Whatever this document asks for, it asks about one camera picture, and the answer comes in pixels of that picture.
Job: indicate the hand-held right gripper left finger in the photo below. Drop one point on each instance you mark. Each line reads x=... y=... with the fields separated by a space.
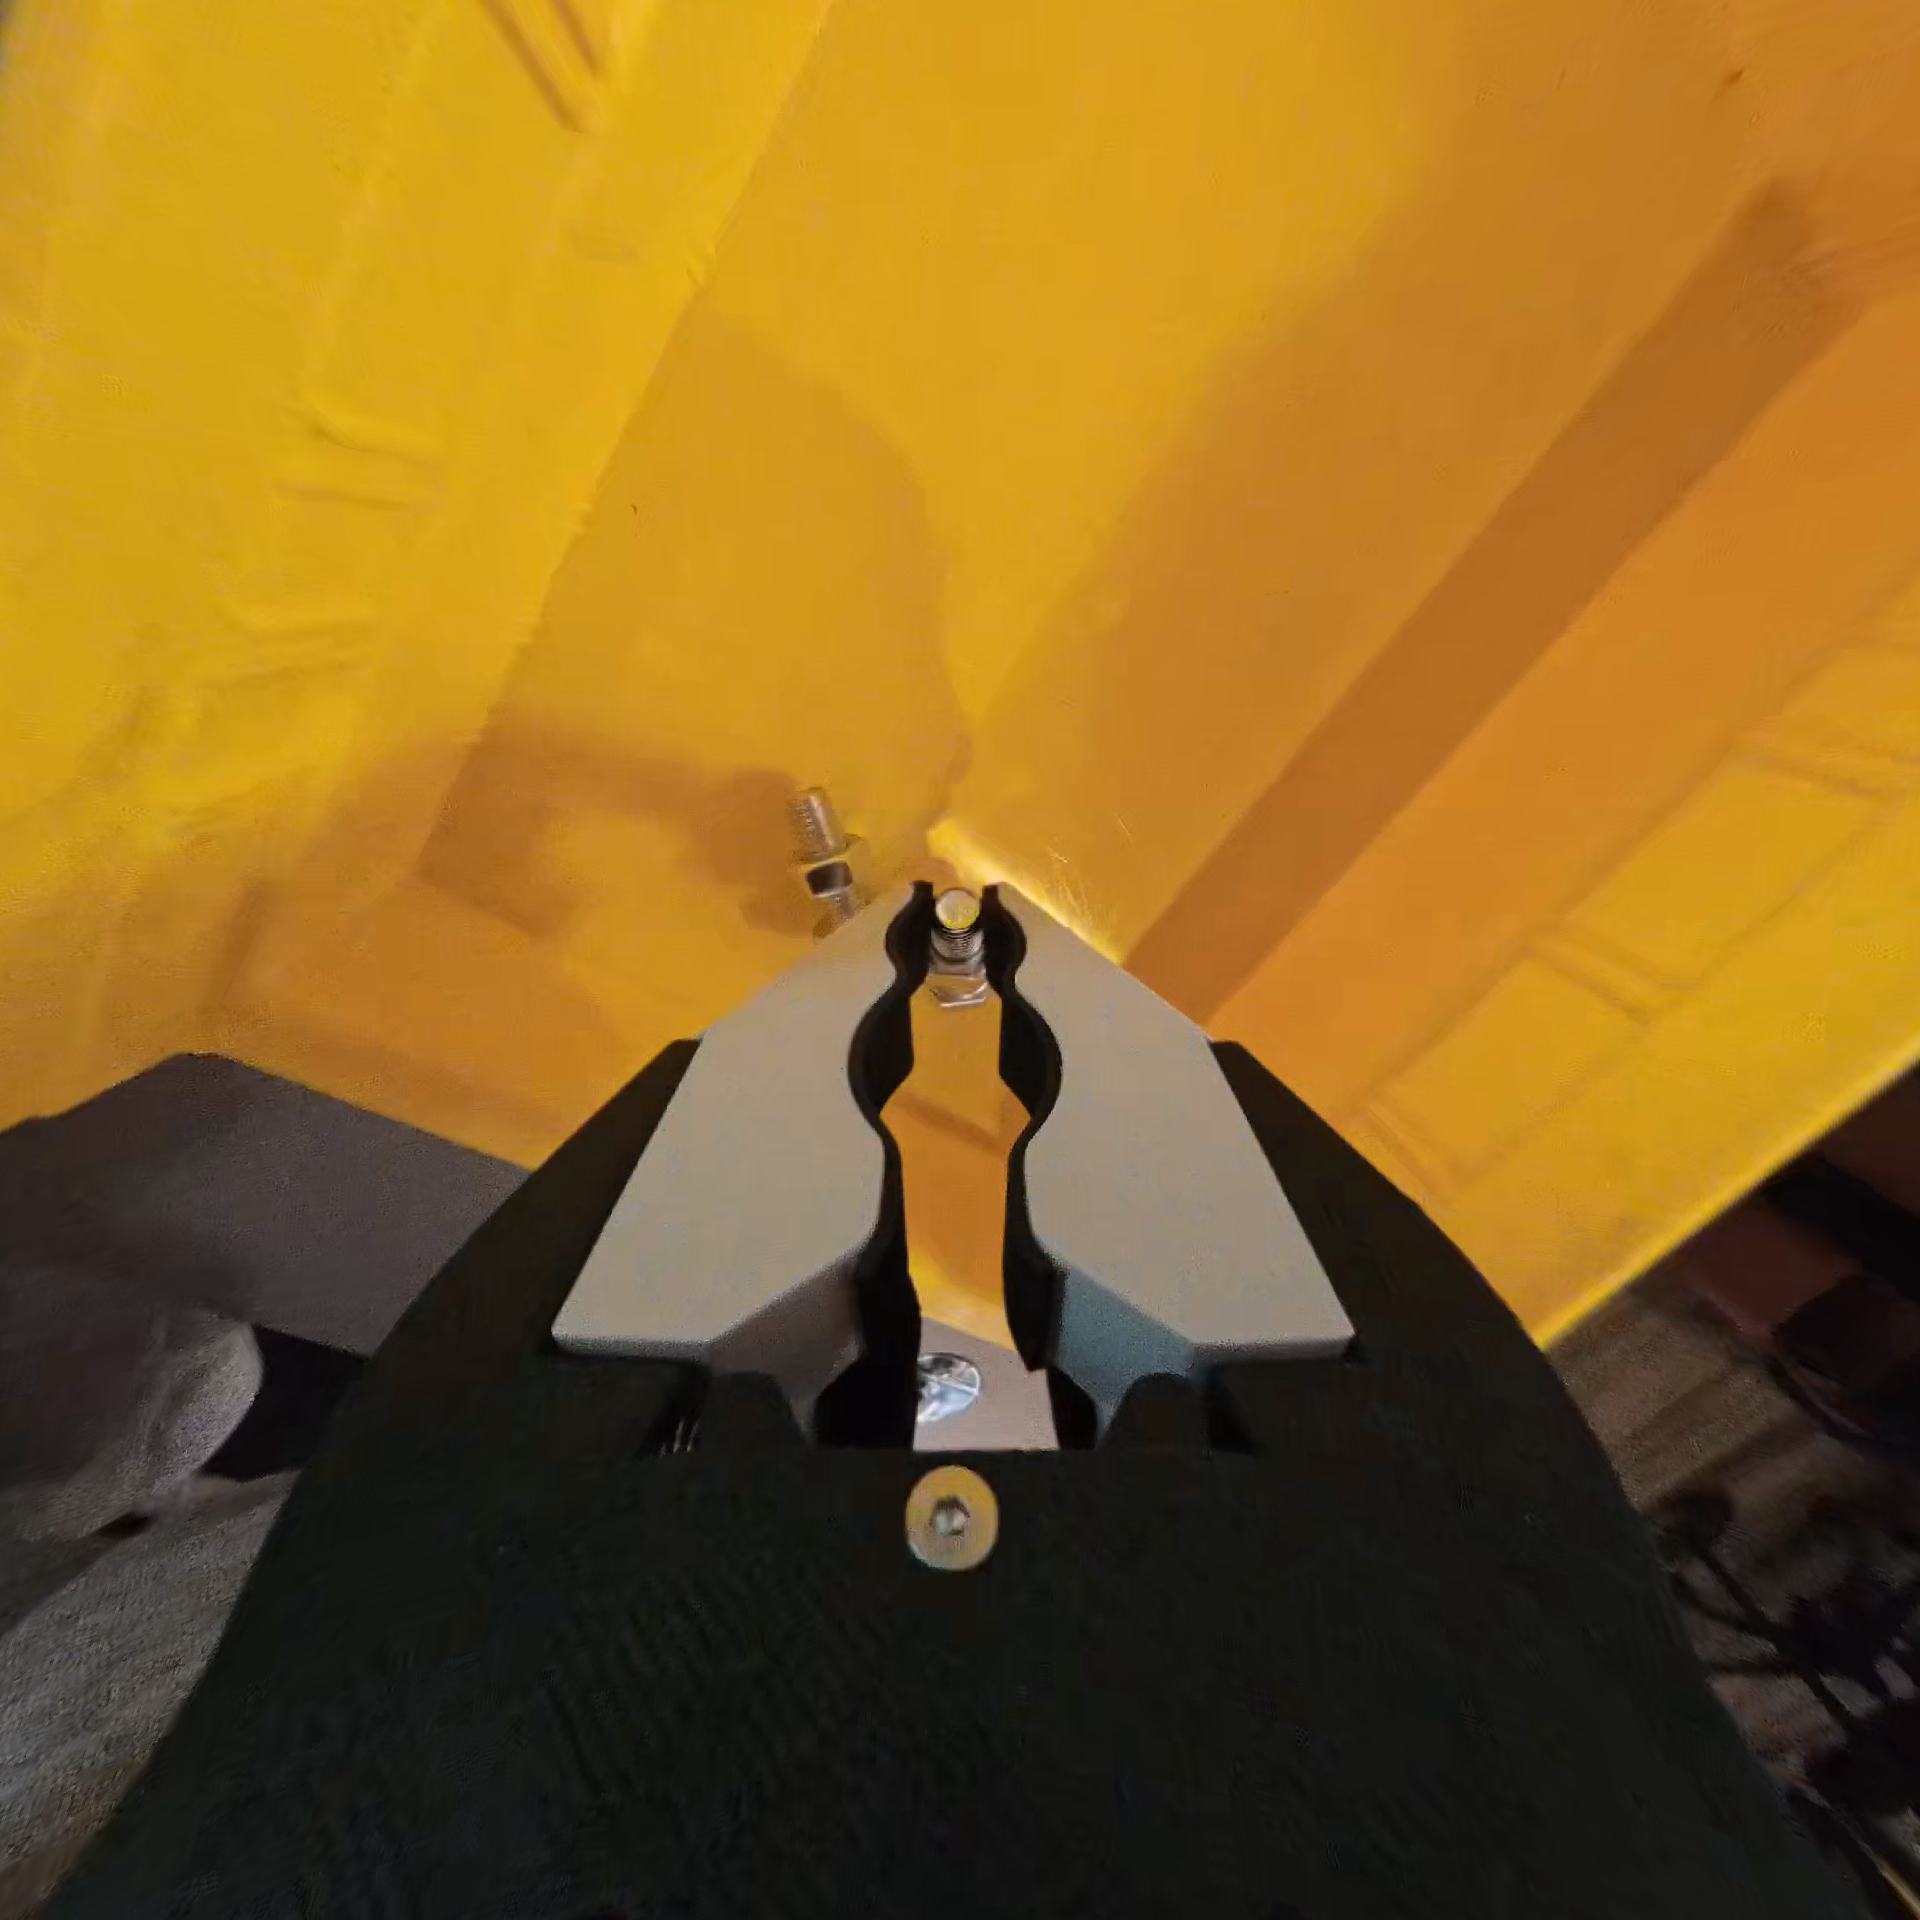
x=720 y=1185

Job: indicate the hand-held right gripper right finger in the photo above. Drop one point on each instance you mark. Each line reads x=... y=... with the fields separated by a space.
x=1185 y=1185

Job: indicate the threaded steel bolt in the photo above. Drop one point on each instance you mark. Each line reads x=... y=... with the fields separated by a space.
x=814 y=820
x=955 y=909

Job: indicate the yellow plastic divided bin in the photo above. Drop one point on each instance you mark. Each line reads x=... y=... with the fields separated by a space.
x=749 y=451

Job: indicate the person's left forearm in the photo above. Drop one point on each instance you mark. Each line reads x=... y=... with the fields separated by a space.
x=118 y=1410

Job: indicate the steel pan head screw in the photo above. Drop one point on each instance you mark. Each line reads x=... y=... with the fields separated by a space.
x=944 y=1380

